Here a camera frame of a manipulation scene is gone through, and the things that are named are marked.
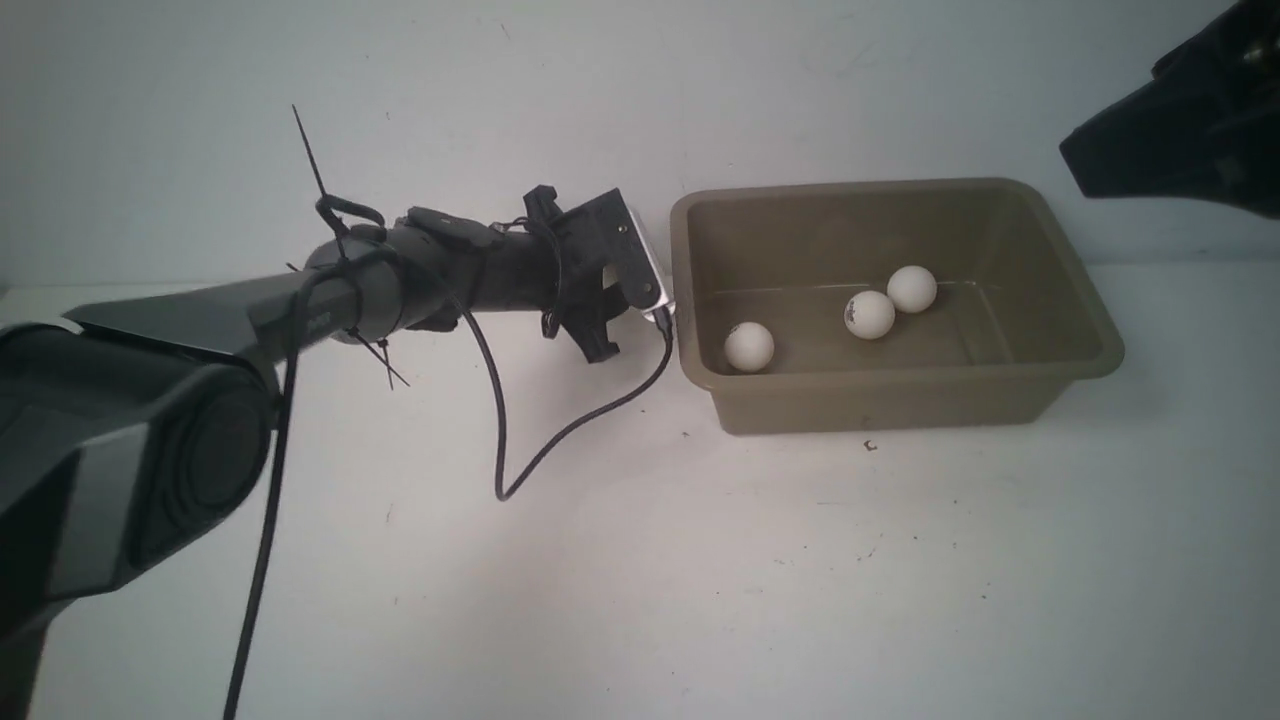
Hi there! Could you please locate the plain white ball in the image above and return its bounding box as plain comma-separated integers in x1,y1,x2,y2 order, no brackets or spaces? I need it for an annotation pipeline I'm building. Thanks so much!
884,265,938,314
844,290,897,341

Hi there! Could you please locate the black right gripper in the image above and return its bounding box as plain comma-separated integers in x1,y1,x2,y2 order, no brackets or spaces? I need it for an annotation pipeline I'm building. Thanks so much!
1059,1,1279,219

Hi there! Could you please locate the tan plastic rectangular bin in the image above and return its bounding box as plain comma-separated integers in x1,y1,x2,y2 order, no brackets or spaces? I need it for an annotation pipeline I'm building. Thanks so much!
669,178,1125,436

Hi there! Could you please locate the white logo ball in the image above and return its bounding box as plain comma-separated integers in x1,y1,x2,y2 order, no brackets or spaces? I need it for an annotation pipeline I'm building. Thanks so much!
723,322,774,374

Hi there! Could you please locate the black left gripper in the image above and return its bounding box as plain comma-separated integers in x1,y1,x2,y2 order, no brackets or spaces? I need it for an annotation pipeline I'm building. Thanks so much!
493,186,626,364

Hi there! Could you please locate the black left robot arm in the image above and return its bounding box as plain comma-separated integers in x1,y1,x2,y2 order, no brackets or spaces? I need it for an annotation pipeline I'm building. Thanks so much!
1,186,637,719

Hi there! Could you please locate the black cable tie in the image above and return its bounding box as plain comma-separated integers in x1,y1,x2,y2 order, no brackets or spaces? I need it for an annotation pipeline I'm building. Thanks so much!
291,104,410,389

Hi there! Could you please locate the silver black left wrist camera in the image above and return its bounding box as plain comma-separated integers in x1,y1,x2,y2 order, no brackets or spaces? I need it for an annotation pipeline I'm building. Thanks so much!
550,188,675,320

